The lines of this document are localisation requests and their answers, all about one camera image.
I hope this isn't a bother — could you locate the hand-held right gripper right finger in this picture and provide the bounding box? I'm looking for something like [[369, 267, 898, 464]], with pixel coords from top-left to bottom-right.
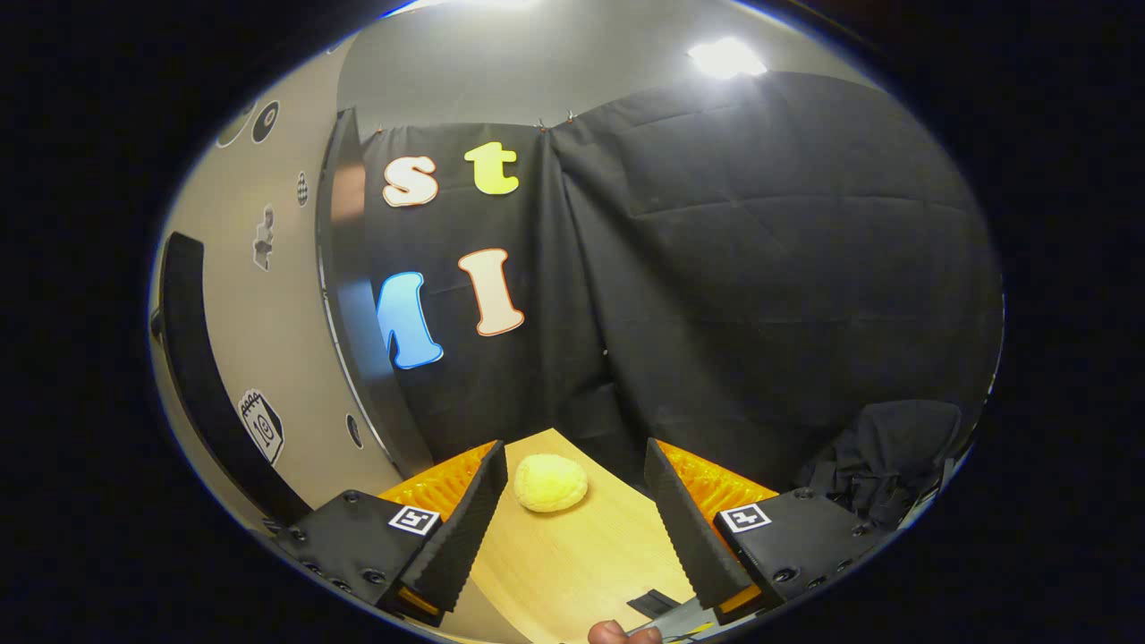
[[644, 436, 895, 614]]

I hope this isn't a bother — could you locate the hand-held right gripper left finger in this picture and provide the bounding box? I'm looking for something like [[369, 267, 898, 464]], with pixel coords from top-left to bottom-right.
[[273, 438, 509, 627]]

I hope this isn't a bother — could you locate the grey cabinet door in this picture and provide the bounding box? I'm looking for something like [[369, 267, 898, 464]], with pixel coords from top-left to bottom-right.
[[148, 40, 435, 538]]

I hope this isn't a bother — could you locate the black door handle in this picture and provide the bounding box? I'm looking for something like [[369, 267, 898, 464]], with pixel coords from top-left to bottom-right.
[[150, 231, 314, 529]]

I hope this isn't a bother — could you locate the yellow bun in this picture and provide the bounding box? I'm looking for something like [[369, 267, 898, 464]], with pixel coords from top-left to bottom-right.
[[513, 453, 589, 513]]

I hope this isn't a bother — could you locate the black backdrop cloth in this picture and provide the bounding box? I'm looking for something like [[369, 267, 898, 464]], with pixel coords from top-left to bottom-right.
[[358, 72, 1005, 493]]

